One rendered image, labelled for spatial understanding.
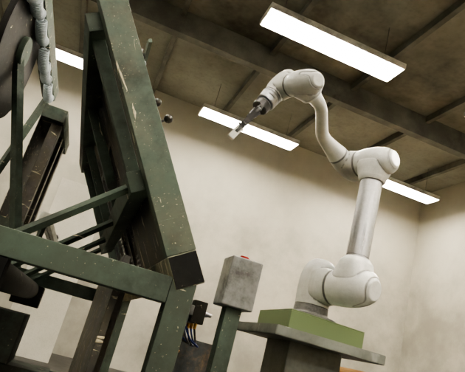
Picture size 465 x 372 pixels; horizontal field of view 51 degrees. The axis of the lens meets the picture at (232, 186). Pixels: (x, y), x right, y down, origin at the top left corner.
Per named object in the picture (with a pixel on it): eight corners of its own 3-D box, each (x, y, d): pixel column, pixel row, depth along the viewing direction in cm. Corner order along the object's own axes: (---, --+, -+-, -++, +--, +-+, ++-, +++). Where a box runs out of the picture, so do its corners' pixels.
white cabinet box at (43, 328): (47, 363, 538) (108, 193, 603) (-7, 350, 524) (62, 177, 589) (49, 358, 593) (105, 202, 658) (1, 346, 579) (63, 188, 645)
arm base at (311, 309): (313, 324, 233) (315, 313, 235) (336, 325, 213) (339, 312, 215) (279, 314, 229) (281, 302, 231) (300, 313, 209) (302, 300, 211)
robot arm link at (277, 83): (258, 86, 217) (277, 83, 206) (279, 66, 223) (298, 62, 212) (271, 106, 221) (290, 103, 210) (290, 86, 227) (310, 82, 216)
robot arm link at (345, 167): (333, 147, 246) (355, 142, 236) (352, 169, 255) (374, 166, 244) (324, 167, 240) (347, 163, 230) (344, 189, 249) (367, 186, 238)
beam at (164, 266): (176, 291, 166) (206, 282, 170) (167, 257, 168) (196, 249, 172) (119, 302, 370) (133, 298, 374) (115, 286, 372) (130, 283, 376)
